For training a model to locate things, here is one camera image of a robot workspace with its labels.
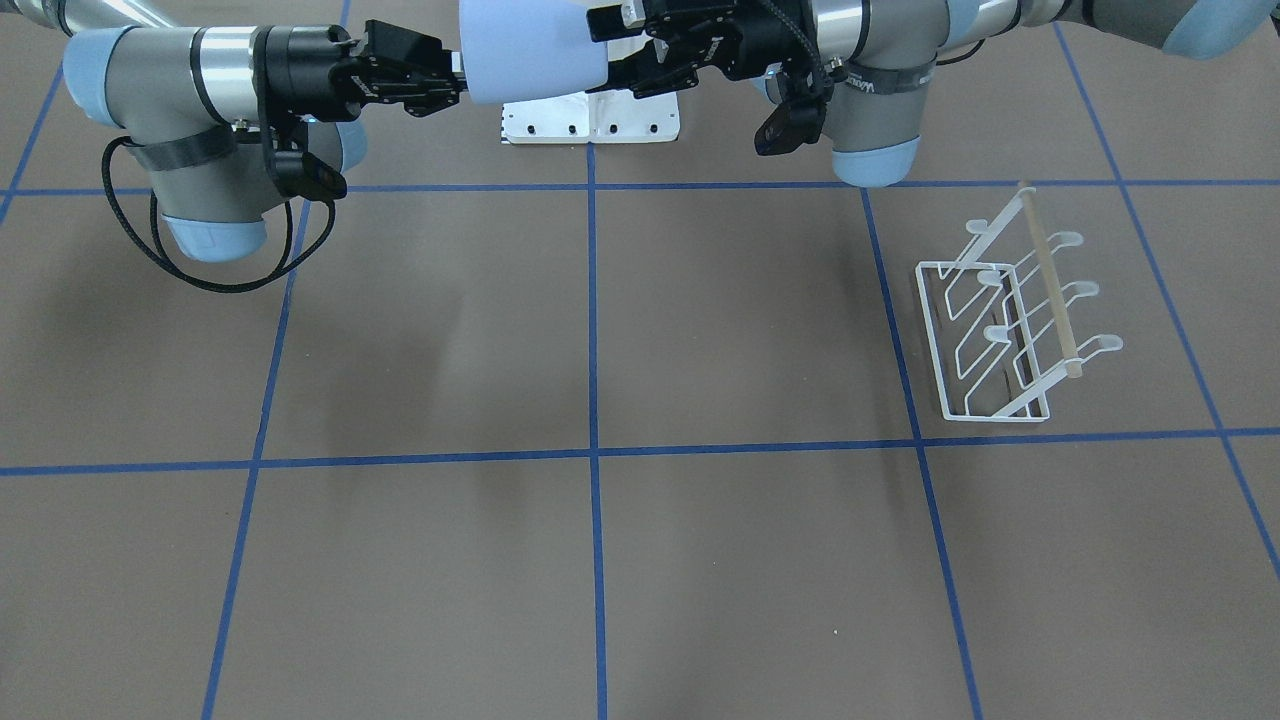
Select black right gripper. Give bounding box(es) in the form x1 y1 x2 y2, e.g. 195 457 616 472
255 20 467 119

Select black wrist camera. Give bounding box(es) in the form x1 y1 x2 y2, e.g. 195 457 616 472
754 63 833 156
266 150 348 202

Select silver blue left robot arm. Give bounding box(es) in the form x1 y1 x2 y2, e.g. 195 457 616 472
585 1 1277 188

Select light blue plastic cup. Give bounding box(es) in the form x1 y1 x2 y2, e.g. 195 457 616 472
460 1 609 105

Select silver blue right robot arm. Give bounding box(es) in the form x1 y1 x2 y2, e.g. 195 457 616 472
3 1 466 263

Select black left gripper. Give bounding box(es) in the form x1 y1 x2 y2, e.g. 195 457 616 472
588 1 817 99

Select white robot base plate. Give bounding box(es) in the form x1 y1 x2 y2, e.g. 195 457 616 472
500 90 681 145

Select white wire cup holder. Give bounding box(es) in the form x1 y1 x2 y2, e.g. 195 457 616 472
914 181 1125 424

